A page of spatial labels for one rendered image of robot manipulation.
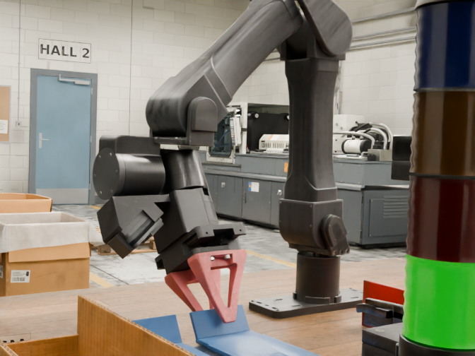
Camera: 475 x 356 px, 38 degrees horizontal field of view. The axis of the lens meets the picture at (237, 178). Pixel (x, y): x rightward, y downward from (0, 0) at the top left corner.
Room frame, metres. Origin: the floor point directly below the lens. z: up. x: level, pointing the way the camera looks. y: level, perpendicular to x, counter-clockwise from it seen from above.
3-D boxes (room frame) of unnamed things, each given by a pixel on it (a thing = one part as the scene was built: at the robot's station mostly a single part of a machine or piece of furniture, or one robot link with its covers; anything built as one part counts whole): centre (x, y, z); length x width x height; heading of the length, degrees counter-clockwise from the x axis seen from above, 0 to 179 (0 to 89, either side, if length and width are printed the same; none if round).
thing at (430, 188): (0.29, -0.09, 1.10); 0.04 x 0.04 x 0.03
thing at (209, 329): (0.68, -0.03, 0.93); 0.15 x 0.07 x 0.03; 38
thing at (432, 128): (0.29, -0.09, 1.14); 0.04 x 0.04 x 0.03
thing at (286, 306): (0.98, -0.12, 0.94); 0.20 x 0.07 x 0.08; 124
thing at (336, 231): (0.97, -0.11, 1.00); 0.09 x 0.06 x 0.06; 42
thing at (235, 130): (9.51, 0.02, 1.27); 0.23 x 0.18 x 0.38; 121
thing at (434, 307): (0.29, -0.09, 1.07); 0.04 x 0.04 x 0.03
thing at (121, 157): (0.78, 0.10, 1.12); 0.12 x 0.09 x 0.12; 132
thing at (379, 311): (0.62, -0.15, 0.98); 0.07 x 0.02 x 0.01; 34
